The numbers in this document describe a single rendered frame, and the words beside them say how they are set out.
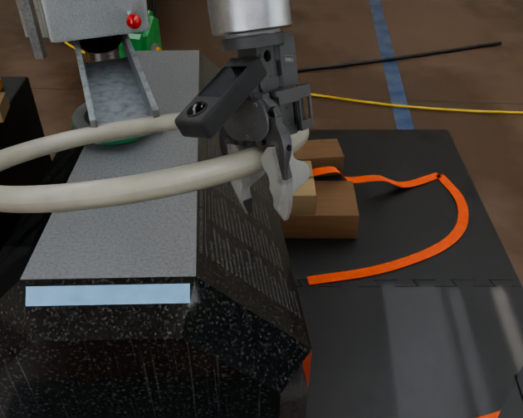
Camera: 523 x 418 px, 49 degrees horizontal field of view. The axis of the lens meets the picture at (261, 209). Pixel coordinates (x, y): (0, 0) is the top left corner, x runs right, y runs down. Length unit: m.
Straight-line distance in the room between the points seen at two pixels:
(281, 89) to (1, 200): 0.33
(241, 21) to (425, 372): 1.62
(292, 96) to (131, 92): 0.61
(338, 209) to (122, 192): 1.84
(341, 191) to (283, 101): 1.86
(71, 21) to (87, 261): 0.52
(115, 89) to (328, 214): 1.33
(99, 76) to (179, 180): 0.73
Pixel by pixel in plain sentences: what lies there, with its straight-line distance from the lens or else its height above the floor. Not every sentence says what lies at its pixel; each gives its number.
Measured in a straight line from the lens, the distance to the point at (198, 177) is 0.62.
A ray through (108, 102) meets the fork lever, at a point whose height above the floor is 1.10.
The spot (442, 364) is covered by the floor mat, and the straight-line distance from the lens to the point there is 2.11.
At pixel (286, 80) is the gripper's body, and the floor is 1.35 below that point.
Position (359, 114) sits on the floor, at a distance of 3.36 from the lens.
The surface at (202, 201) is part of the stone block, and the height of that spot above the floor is 0.83.
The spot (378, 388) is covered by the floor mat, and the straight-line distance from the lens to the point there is 2.00.
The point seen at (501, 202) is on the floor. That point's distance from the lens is 2.87.
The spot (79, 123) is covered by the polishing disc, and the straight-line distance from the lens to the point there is 1.55.
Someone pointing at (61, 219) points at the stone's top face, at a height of 0.84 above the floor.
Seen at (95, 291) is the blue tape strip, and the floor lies 0.82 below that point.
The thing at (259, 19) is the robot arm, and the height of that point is 1.43.
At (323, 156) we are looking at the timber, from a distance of 2.74.
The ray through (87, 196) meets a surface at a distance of 0.62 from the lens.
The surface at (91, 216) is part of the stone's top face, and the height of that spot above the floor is 0.84.
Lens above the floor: 1.66
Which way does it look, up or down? 40 degrees down
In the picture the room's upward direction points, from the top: straight up
